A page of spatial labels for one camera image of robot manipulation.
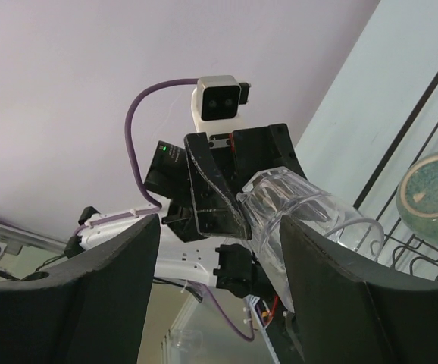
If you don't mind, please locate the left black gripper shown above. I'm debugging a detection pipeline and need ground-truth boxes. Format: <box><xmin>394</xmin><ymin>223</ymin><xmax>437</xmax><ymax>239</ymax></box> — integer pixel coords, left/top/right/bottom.
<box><xmin>184</xmin><ymin>124</ymin><xmax>305</xmax><ymax>240</ymax></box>

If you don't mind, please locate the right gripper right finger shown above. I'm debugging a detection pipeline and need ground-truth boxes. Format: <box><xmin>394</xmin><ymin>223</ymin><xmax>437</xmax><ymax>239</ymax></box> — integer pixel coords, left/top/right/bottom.
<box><xmin>280</xmin><ymin>216</ymin><xmax>438</xmax><ymax>363</ymax></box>

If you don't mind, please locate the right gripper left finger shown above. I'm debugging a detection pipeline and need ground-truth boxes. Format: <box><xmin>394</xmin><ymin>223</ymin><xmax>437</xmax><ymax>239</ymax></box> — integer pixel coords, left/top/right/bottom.
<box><xmin>0</xmin><ymin>215</ymin><xmax>161</xmax><ymax>363</ymax></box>

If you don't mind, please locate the tall clear faceted glass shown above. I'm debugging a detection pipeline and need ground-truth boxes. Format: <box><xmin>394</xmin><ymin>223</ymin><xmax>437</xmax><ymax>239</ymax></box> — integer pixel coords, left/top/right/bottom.
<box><xmin>238</xmin><ymin>167</ymin><xmax>384</xmax><ymax>312</ymax></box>

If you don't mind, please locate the small clear faceted glass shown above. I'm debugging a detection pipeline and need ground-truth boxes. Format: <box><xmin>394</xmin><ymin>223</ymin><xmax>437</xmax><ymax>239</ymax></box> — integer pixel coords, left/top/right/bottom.
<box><xmin>169</xmin><ymin>329</ymin><xmax>203</xmax><ymax>353</ymax></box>

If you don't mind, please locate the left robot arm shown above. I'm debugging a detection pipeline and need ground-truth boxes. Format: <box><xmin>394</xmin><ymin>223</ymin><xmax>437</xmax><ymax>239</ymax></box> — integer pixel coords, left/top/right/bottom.
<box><xmin>64</xmin><ymin>124</ymin><xmax>302</xmax><ymax>300</ymax></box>

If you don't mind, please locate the green ceramic cup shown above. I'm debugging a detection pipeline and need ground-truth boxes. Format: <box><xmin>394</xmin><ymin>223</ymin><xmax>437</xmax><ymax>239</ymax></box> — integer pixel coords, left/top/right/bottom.
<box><xmin>396</xmin><ymin>152</ymin><xmax>438</xmax><ymax>246</ymax></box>

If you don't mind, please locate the black wire dish rack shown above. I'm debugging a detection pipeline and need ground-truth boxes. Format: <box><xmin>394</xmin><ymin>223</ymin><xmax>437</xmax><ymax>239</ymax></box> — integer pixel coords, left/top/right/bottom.
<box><xmin>354</xmin><ymin>71</ymin><xmax>438</xmax><ymax>281</ymax></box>

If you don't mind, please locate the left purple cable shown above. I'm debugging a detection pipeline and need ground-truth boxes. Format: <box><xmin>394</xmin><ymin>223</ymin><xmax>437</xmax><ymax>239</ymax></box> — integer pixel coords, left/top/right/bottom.
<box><xmin>70</xmin><ymin>77</ymin><xmax>258</xmax><ymax>344</ymax></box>

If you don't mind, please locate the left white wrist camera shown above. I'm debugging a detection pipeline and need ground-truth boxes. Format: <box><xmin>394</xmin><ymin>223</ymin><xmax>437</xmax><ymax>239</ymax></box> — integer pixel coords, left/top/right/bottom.
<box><xmin>190</xmin><ymin>75</ymin><xmax>251</xmax><ymax>136</ymax></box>

